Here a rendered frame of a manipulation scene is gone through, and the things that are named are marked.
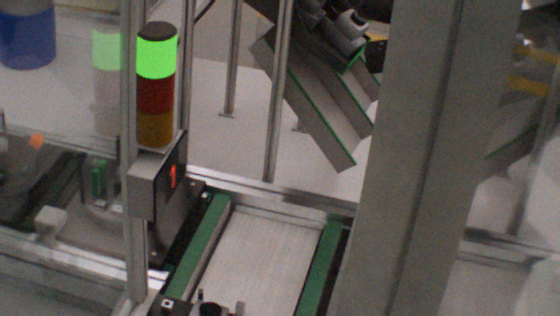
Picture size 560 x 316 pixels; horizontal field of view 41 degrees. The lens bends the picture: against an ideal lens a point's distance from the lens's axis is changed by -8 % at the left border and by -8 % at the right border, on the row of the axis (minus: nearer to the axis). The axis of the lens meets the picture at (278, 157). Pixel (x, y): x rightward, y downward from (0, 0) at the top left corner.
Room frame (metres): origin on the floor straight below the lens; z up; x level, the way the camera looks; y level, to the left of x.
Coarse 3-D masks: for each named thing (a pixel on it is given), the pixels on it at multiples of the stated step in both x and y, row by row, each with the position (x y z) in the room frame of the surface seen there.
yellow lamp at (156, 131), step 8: (136, 112) 0.83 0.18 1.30; (168, 112) 0.83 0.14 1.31; (136, 120) 0.83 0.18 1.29; (144, 120) 0.82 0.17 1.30; (152, 120) 0.82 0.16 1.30; (160, 120) 0.82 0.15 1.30; (168, 120) 0.83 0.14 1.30; (136, 128) 0.83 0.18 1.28; (144, 128) 0.82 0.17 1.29; (152, 128) 0.82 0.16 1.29; (160, 128) 0.82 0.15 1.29; (168, 128) 0.83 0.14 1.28; (136, 136) 0.83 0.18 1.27; (144, 136) 0.82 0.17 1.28; (152, 136) 0.82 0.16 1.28; (160, 136) 0.82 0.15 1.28; (168, 136) 0.83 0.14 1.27; (144, 144) 0.82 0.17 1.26; (152, 144) 0.82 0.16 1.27; (160, 144) 0.82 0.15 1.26
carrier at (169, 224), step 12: (192, 180) 1.15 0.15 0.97; (204, 180) 1.15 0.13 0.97; (180, 192) 1.11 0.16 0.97; (192, 192) 1.11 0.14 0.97; (168, 204) 1.07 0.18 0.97; (180, 204) 1.08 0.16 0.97; (192, 204) 1.08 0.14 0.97; (168, 216) 1.04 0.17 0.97; (180, 216) 1.04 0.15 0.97; (156, 228) 1.00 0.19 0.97; (168, 228) 1.01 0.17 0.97; (180, 228) 1.01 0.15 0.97; (156, 240) 0.97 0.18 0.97; (168, 240) 0.98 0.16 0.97; (156, 252) 0.95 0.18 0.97; (168, 252) 0.95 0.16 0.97; (156, 264) 0.92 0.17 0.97
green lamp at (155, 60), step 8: (144, 40) 0.83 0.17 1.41; (168, 40) 0.83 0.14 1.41; (176, 40) 0.84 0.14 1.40; (144, 48) 0.82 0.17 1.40; (152, 48) 0.82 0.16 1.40; (160, 48) 0.82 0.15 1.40; (168, 48) 0.83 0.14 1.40; (136, 56) 0.83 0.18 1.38; (144, 56) 0.82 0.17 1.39; (152, 56) 0.82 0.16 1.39; (160, 56) 0.82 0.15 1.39; (168, 56) 0.83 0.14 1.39; (136, 64) 0.83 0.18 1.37; (144, 64) 0.82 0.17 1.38; (152, 64) 0.82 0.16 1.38; (160, 64) 0.82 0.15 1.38; (168, 64) 0.83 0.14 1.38; (144, 72) 0.82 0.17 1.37; (152, 72) 0.82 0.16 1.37; (160, 72) 0.82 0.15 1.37; (168, 72) 0.83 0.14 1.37
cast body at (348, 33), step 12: (348, 12) 1.28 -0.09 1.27; (324, 24) 1.30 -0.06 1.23; (336, 24) 1.27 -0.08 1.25; (348, 24) 1.26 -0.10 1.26; (360, 24) 1.26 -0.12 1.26; (324, 36) 1.27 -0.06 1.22; (336, 36) 1.26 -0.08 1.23; (348, 36) 1.25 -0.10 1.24; (360, 36) 1.28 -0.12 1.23; (336, 48) 1.26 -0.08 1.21; (348, 48) 1.25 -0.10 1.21; (360, 48) 1.28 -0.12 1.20
